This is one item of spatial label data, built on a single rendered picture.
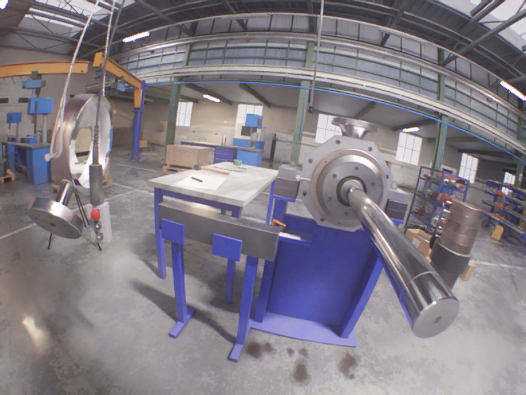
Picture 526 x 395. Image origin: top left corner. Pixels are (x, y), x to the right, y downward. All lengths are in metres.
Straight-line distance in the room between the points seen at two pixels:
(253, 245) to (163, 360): 0.93
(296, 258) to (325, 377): 0.82
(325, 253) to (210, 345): 0.95
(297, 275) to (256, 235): 0.63
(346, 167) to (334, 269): 0.73
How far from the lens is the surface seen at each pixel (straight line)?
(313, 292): 1.56
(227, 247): 1.00
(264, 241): 0.94
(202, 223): 1.03
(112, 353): 1.56
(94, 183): 0.67
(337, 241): 1.36
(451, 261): 2.24
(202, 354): 1.47
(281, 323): 1.68
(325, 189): 0.97
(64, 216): 0.67
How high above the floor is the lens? 1.25
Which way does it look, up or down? 16 degrees down
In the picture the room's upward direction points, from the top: 8 degrees clockwise
